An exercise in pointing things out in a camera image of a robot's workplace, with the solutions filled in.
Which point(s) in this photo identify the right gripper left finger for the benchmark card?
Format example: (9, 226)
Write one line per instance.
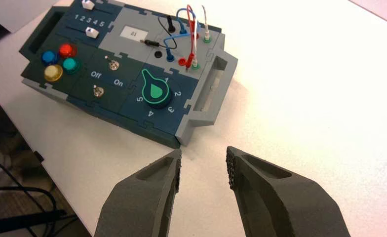
(141, 202)

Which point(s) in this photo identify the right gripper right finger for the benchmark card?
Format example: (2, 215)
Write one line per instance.
(285, 209)

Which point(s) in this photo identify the blue grey control box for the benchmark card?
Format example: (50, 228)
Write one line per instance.
(121, 95)

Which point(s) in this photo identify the dark green rotary knob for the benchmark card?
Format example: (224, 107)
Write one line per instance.
(156, 91)

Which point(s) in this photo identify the black table clamp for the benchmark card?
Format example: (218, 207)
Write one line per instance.
(38, 156)

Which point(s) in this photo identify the black bar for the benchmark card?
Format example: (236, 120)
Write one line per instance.
(20, 222)

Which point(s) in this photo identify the teal push button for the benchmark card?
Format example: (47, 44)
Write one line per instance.
(71, 65)

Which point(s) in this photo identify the yellow push button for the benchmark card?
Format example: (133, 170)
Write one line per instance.
(53, 73)

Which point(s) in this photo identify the red push button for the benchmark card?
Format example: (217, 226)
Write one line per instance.
(67, 50)

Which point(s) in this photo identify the white number label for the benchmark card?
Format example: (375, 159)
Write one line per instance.
(134, 33)

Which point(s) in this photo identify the blue push button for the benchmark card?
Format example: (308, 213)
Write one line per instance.
(49, 57)

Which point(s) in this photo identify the white slider knob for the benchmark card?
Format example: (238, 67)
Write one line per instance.
(88, 4)
(91, 32)

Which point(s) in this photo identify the metal toggle switch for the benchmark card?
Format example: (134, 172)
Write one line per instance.
(113, 65)
(97, 91)

